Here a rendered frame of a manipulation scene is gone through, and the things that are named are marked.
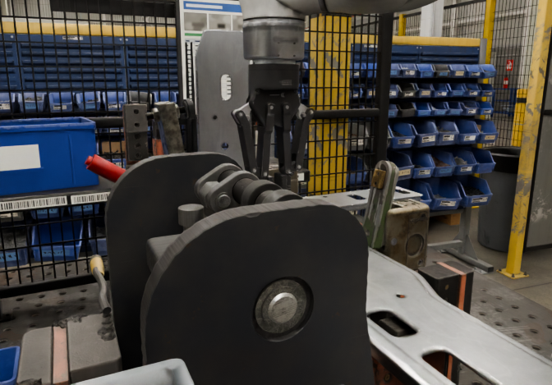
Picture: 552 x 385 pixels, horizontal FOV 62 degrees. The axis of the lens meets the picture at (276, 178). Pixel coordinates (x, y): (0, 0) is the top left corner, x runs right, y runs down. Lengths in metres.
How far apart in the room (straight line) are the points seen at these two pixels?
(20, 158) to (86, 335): 0.69
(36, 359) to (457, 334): 0.37
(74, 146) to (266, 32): 0.51
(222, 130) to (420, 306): 0.56
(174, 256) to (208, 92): 0.76
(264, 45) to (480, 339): 0.44
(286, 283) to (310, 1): 0.49
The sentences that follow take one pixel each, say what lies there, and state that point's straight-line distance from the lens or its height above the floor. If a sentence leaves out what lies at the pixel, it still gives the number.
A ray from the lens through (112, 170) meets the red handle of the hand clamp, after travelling 0.64.
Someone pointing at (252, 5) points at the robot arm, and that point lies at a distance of 0.67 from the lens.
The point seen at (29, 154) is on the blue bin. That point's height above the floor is 1.10.
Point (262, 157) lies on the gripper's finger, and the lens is 0.69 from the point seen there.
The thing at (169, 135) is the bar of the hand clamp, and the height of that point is 1.17.
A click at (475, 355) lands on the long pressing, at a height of 1.00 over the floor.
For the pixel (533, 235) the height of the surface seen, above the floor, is 0.25.
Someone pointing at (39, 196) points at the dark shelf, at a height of 1.03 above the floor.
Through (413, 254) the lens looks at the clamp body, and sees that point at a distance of 0.81.
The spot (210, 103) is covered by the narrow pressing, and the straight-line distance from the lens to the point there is 0.94.
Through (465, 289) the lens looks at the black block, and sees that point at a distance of 0.69.
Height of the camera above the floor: 1.25
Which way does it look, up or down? 12 degrees down
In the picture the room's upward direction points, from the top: straight up
